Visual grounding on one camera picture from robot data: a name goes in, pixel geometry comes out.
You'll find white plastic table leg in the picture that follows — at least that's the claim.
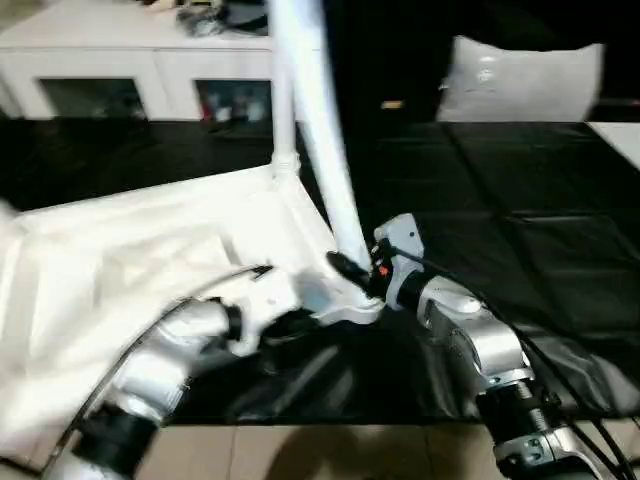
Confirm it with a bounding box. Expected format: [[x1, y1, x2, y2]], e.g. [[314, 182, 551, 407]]
[[269, 0, 377, 302], [269, 52, 303, 182]]

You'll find grey pillow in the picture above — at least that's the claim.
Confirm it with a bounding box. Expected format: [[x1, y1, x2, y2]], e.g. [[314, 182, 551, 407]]
[[437, 35, 610, 125]]

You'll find black cabinet with orange label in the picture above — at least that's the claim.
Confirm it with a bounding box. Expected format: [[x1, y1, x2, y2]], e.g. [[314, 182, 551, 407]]
[[319, 0, 457, 127]]

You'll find white flat board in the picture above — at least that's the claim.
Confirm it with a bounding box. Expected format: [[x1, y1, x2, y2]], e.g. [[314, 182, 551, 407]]
[[588, 121, 640, 170]]

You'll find white plastic table top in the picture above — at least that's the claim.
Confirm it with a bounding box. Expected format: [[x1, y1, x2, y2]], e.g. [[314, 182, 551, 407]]
[[0, 164, 385, 472]]

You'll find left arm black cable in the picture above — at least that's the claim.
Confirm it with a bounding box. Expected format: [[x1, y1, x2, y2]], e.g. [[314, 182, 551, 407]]
[[49, 263, 275, 452]]

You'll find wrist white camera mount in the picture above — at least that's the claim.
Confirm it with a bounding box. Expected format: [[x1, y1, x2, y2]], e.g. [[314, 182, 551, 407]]
[[373, 213, 427, 312], [224, 268, 305, 358]]

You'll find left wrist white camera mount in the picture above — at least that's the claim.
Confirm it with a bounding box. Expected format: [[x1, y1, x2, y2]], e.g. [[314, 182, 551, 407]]
[[224, 268, 305, 358]]

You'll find black work surface mat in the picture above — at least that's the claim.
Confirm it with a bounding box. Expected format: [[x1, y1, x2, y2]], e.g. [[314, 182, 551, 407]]
[[0, 117, 640, 427]]

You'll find white sideboard with glass doors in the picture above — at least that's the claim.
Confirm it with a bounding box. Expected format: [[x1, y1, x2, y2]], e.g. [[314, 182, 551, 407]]
[[0, 0, 325, 125]]

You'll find black tangled item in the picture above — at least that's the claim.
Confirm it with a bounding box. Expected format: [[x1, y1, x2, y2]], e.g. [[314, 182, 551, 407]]
[[175, 3, 227, 37]]

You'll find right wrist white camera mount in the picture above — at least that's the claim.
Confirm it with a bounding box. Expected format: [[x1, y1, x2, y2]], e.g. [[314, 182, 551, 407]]
[[373, 213, 427, 312]]

